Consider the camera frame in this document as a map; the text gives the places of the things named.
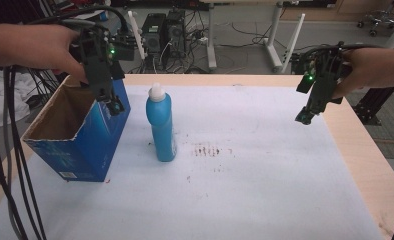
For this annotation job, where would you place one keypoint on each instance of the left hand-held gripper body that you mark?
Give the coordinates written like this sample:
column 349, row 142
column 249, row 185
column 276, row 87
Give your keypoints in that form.
column 96, row 60

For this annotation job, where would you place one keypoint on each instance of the blue cardboard box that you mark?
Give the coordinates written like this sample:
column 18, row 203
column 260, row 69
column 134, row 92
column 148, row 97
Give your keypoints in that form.
column 81, row 140

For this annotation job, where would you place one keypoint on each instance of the blue and white cup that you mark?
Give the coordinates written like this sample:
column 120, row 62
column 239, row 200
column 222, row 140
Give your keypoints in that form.
column 103, row 15

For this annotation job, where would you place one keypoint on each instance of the person's right hand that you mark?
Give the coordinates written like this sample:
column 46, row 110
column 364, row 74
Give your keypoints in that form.
column 361, row 68

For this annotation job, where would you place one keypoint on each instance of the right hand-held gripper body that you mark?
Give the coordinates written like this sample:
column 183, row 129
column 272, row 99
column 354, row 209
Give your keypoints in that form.
column 325, row 73

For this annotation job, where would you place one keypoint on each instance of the white slanted rail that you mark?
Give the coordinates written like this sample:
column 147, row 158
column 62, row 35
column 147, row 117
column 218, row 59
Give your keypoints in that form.
column 293, row 43
column 136, row 33

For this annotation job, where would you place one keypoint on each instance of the white foam mat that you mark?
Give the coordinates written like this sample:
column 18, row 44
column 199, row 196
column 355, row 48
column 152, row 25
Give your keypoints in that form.
column 235, row 186

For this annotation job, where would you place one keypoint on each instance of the black computer tower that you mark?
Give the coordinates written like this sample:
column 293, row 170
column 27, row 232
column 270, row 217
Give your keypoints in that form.
column 176, row 33
column 154, row 31

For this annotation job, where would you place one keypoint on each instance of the office chair base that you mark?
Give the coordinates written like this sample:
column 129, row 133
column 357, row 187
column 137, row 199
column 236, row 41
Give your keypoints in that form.
column 378, row 20

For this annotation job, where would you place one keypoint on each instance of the blue bottle with white cap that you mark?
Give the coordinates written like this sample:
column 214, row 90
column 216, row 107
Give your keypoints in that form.
column 161, row 126

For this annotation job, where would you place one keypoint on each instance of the black metal frame stand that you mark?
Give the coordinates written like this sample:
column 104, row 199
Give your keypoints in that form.
column 373, row 106

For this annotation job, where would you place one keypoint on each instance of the white table leg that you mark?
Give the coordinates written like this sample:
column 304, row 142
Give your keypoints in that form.
column 274, row 36
column 211, row 36

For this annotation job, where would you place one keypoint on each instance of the person's left hand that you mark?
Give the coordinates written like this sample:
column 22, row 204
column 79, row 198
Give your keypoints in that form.
column 45, row 46

